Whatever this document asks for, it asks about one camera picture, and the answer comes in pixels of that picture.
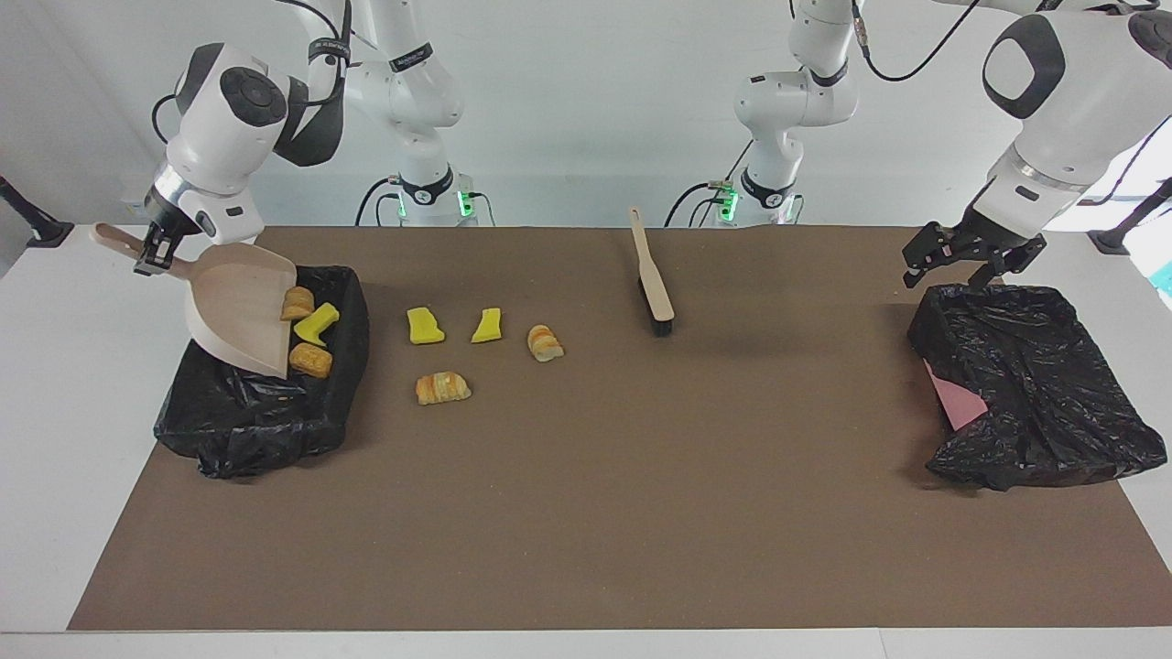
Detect beige hand brush black bristles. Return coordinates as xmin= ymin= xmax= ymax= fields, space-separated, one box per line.
xmin=628 ymin=207 xmax=677 ymax=338

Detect black garbage bag over pink box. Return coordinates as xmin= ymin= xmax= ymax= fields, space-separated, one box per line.
xmin=906 ymin=282 xmax=1169 ymax=493

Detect brown table mat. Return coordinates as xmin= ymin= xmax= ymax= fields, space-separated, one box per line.
xmin=67 ymin=225 xmax=1172 ymax=632

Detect short tan croissant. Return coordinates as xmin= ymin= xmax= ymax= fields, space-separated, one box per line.
xmin=526 ymin=324 xmax=566 ymax=363

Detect black camera stand pole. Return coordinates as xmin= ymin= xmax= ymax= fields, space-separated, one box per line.
xmin=0 ymin=174 xmax=75 ymax=249
xmin=1087 ymin=177 xmax=1172 ymax=256

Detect brown bread roll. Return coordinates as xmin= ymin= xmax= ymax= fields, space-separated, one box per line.
xmin=288 ymin=342 xmax=334 ymax=380

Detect beige plastic dustpan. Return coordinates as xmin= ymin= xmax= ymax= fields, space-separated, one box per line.
xmin=89 ymin=222 xmax=299 ymax=380

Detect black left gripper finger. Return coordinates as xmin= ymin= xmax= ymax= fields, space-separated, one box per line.
xmin=902 ymin=220 xmax=973 ymax=291
xmin=966 ymin=229 xmax=1047 ymax=291

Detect wide yellow sponge piece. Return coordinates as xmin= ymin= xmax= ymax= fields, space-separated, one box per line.
xmin=407 ymin=307 xmax=447 ymax=346

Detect white wall socket box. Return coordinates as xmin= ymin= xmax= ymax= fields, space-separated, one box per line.
xmin=120 ymin=178 xmax=158 ymax=221

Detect pink box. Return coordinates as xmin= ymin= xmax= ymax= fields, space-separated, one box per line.
xmin=922 ymin=359 xmax=991 ymax=432

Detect black garbage bag lined bin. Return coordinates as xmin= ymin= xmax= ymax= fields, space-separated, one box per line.
xmin=153 ymin=264 xmax=372 ymax=481

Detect black base power cable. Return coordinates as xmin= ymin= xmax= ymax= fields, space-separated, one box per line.
xmin=354 ymin=176 xmax=408 ymax=227
xmin=663 ymin=146 xmax=754 ymax=228

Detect long pale striped croissant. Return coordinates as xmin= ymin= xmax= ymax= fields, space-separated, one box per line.
xmin=415 ymin=371 xmax=472 ymax=406

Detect notched yellow sponge piece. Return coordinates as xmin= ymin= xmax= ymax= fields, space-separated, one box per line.
xmin=292 ymin=303 xmax=341 ymax=348

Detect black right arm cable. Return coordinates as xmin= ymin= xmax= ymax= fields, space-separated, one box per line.
xmin=149 ymin=0 xmax=358 ymax=147

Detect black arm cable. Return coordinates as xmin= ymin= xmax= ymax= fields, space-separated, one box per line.
xmin=149 ymin=0 xmax=358 ymax=147
xmin=852 ymin=0 xmax=1172 ymax=207

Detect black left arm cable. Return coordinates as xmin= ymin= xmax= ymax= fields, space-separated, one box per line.
xmin=852 ymin=0 xmax=1172 ymax=207

